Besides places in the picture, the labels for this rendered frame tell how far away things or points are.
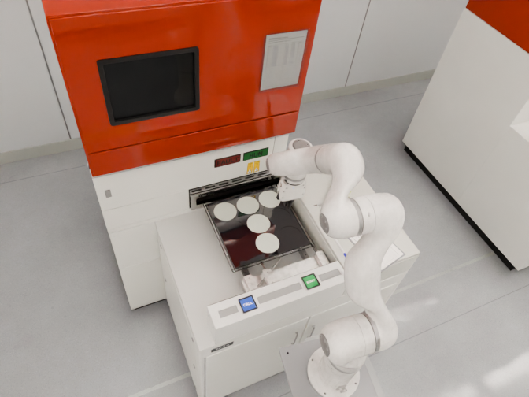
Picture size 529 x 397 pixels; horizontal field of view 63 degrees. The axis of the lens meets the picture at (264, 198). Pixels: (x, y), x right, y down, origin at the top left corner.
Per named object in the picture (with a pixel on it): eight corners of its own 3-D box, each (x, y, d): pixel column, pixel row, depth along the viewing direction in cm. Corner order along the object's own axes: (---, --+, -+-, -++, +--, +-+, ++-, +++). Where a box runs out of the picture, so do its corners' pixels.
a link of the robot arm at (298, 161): (295, 180, 124) (265, 178, 153) (345, 172, 129) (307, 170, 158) (291, 150, 123) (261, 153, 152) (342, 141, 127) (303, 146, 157)
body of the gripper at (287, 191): (284, 185, 155) (280, 204, 164) (310, 180, 158) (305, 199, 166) (278, 170, 159) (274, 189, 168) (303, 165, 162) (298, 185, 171)
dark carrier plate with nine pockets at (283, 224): (206, 205, 192) (206, 204, 191) (275, 186, 203) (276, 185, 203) (234, 268, 173) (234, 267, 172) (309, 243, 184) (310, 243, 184)
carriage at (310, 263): (240, 283, 173) (241, 280, 171) (319, 257, 185) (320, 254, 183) (248, 301, 169) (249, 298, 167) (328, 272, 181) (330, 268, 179)
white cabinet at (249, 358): (166, 305, 255) (153, 222, 193) (309, 257, 287) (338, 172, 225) (201, 413, 219) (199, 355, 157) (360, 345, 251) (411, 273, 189)
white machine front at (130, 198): (107, 229, 187) (87, 165, 157) (276, 184, 214) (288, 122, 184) (109, 235, 185) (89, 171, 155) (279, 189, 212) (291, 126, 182)
